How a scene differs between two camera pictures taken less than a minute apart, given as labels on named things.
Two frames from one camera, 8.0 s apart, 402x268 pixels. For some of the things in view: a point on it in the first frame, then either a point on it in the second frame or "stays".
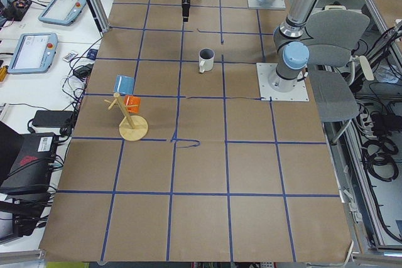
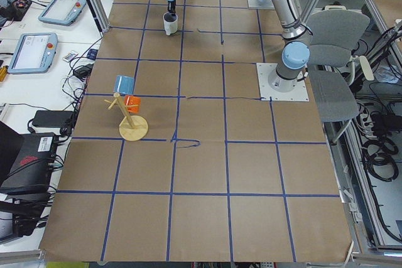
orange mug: x=132 y=103 stays
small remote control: x=70 y=56 stays
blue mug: x=124 y=85 stays
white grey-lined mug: x=206 y=56 -> x=170 y=22
